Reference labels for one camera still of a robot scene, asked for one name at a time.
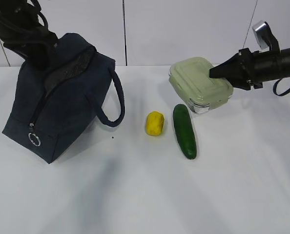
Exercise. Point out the navy blue lunch bag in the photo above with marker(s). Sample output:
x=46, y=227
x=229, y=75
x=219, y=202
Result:
x=53, y=107

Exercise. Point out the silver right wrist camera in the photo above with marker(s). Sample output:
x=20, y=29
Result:
x=264, y=36

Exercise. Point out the green lidded glass container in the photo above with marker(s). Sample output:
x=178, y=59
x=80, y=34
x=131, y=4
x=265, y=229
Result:
x=190, y=80

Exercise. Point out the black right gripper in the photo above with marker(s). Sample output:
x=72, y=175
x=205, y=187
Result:
x=238, y=71

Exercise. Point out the yellow lemon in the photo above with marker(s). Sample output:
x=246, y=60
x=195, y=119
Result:
x=154, y=123

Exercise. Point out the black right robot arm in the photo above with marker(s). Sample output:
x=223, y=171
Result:
x=271, y=65

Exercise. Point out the green cucumber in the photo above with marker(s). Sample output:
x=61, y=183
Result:
x=184, y=131

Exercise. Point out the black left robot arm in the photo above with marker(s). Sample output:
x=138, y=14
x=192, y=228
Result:
x=24, y=30

